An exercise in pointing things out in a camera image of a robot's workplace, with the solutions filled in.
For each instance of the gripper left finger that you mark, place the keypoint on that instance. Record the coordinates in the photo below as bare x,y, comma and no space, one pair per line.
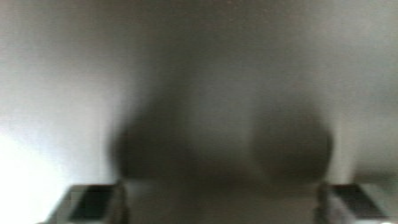
89,205

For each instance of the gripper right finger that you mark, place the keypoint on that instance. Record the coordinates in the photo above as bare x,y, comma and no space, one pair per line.
347,206

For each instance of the white cabinet body box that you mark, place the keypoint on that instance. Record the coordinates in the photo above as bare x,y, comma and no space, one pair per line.
219,100

